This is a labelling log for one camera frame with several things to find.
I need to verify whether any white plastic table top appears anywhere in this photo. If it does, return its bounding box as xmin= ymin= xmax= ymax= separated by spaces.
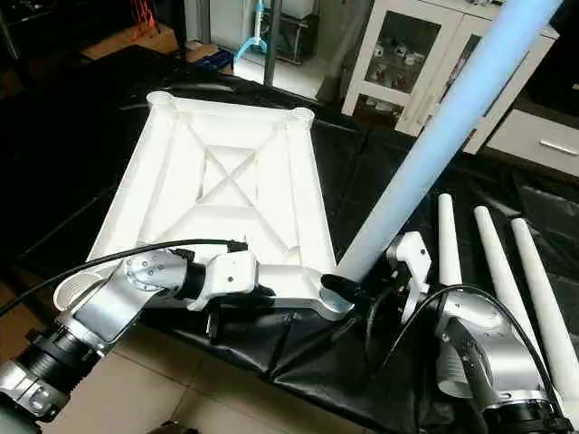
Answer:
xmin=52 ymin=90 xmax=356 ymax=323

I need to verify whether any white glass-door cabinet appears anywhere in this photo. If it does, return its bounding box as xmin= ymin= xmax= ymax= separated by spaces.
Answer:
xmin=342 ymin=0 xmax=558 ymax=156

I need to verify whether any brown cardboard box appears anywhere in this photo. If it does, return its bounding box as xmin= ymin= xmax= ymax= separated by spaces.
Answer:
xmin=184 ymin=40 xmax=236 ymax=75

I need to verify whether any white drawer unit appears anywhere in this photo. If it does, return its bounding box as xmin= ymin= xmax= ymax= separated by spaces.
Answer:
xmin=484 ymin=108 xmax=579 ymax=178

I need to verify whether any black metal pole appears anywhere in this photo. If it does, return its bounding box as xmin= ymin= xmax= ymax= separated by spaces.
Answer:
xmin=263 ymin=0 xmax=283 ymax=88

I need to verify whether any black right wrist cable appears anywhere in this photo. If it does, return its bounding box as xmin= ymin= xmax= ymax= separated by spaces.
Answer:
xmin=360 ymin=282 xmax=564 ymax=426

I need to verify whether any white plastic table leg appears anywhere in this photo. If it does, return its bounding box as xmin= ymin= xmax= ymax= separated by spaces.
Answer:
xmin=436 ymin=192 xmax=476 ymax=401
xmin=510 ymin=217 xmax=579 ymax=421
xmin=473 ymin=205 xmax=546 ymax=363
xmin=321 ymin=0 xmax=564 ymax=304

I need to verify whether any black work mat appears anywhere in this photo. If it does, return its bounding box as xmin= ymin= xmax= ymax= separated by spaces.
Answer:
xmin=0 ymin=45 xmax=579 ymax=434

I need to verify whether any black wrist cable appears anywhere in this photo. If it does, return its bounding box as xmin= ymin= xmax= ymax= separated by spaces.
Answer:
xmin=0 ymin=237 xmax=251 ymax=319
xmin=360 ymin=282 xmax=564 ymax=426

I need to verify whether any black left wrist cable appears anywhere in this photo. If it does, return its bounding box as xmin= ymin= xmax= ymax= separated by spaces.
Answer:
xmin=0 ymin=237 xmax=251 ymax=319

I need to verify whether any blue plastic tool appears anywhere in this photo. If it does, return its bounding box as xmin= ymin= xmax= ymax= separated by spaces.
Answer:
xmin=233 ymin=0 xmax=270 ymax=64

